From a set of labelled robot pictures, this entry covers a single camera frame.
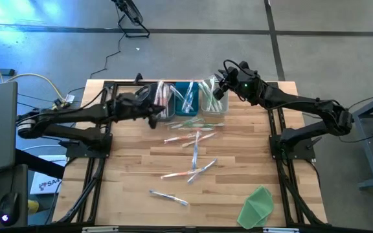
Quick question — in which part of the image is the small yellow object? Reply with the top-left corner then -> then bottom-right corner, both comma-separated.
27,199 -> 40,215

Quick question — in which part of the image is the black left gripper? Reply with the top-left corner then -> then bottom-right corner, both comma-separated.
111,86 -> 165,129

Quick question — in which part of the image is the white label strip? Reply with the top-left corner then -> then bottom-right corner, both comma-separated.
82,226 -> 119,233
263,227 -> 300,233

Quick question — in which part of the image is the white printed cardboard box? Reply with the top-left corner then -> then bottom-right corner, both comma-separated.
29,154 -> 68,195

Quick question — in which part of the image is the yellow floor cable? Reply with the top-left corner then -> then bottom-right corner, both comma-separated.
0,52 -> 69,120

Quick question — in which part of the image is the black aluminium frame rail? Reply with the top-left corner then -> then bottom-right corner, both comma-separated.
102,80 -> 280,93
76,80 -> 116,225
52,221 -> 330,233
266,80 -> 306,226

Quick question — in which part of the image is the black computer mouse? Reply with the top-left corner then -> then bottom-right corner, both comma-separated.
0,191 -> 21,227

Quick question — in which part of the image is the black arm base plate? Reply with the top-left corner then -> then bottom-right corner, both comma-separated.
58,133 -> 113,159
269,133 -> 317,161

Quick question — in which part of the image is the black diagonal frame strut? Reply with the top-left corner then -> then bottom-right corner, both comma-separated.
55,157 -> 107,225
275,157 -> 325,226

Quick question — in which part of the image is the grey plastic bin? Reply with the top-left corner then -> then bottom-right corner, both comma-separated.
144,80 -> 175,121

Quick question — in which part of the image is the black desk support bar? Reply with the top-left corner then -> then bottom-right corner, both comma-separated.
14,148 -> 67,179

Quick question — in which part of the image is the blue toothbrush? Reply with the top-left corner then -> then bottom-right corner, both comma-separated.
181,80 -> 196,113
191,131 -> 201,171
149,189 -> 190,206
169,84 -> 189,106
187,157 -> 218,184

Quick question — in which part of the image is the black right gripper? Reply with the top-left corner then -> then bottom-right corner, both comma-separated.
212,61 -> 265,106

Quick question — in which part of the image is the black fan power cable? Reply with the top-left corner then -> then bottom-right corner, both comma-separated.
89,32 -> 126,80

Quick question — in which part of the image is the dark desk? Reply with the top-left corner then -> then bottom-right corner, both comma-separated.
0,163 -> 29,227

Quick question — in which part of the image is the blue-grey metal stand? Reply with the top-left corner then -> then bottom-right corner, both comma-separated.
351,89 -> 373,191

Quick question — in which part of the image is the blue plastic bin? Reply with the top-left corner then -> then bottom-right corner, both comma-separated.
174,81 -> 201,117

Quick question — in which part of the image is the black floor fan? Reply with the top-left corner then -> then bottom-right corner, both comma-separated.
111,0 -> 151,39

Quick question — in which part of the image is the green cloth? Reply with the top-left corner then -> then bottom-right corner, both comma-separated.
236,184 -> 275,230

